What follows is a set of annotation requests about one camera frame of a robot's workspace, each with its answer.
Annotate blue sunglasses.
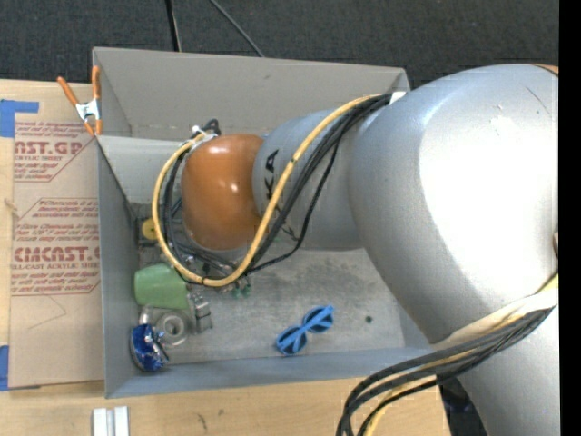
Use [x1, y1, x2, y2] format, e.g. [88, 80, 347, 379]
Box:
[274, 304, 336, 357]

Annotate pale green cup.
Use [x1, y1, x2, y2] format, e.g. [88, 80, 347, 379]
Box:
[133, 263, 191, 311]

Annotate blue and white ball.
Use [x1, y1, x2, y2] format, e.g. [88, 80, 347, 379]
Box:
[128, 322, 171, 373]

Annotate grey metal bin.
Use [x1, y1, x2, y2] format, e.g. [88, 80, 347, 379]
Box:
[91, 46, 433, 400]

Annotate brown cardboard board red print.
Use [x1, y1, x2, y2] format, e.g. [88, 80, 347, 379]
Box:
[0, 78, 106, 392]

